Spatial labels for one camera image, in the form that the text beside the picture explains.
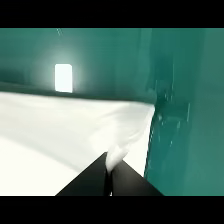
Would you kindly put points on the white garment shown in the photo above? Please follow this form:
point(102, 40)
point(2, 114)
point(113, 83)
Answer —
point(66, 133)

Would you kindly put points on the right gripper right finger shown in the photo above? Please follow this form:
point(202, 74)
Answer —
point(131, 182)

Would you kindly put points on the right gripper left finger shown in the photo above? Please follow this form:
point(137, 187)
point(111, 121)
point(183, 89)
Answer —
point(89, 181)

